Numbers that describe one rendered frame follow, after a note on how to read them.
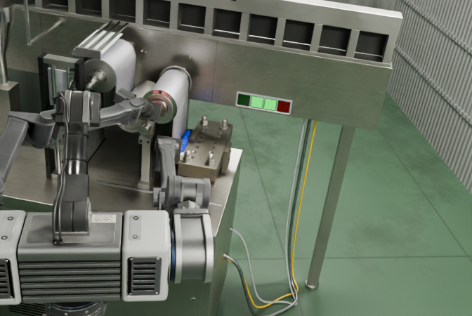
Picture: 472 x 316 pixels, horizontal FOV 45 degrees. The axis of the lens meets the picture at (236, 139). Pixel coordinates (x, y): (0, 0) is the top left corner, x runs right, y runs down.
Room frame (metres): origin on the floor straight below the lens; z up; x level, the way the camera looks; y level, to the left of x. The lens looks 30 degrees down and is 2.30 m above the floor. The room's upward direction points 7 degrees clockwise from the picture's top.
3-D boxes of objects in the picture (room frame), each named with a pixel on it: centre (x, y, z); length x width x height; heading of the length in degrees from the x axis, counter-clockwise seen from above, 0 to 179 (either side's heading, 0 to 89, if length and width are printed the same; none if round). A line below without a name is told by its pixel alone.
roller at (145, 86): (2.13, 0.42, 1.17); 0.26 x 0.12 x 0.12; 174
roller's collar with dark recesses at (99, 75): (2.00, 0.57, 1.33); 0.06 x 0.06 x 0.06; 84
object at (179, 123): (2.11, 0.25, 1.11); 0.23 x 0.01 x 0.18; 174
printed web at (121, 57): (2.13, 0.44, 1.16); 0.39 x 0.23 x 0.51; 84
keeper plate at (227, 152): (2.14, 0.03, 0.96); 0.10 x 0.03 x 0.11; 174
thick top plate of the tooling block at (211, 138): (2.14, 0.12, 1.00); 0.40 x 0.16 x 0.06; 174
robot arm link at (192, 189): (1.13, 0.09, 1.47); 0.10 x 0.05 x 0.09; 11
